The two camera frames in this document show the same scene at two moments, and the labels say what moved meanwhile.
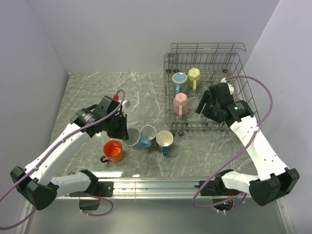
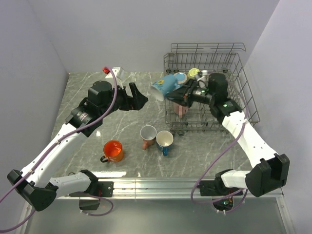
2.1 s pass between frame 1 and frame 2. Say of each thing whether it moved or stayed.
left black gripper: moved
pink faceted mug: stayed
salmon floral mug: stayed
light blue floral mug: moved
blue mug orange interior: stayed
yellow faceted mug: stayed
